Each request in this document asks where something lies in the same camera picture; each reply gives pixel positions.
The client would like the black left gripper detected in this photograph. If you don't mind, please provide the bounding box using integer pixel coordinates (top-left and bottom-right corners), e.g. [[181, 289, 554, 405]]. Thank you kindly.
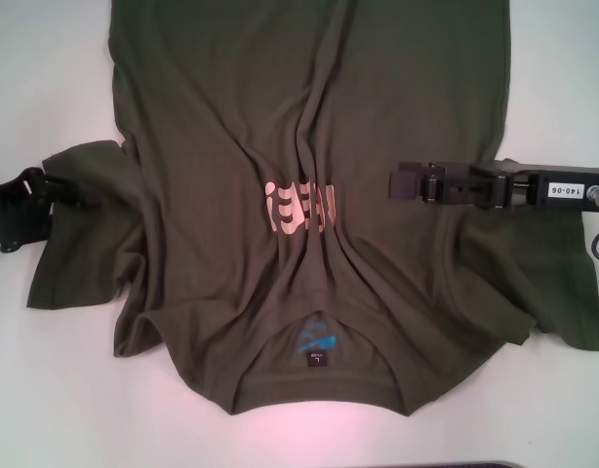
[[0, 166, 104, 254]]

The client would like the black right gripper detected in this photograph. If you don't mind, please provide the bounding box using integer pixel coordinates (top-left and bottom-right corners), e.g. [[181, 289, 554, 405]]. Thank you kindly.
[[386, 161, 599, 214]]

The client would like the dark green printed t-shirt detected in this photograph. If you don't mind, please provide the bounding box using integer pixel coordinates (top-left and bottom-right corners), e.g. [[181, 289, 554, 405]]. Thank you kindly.
[[25, 0, 599, 431]]

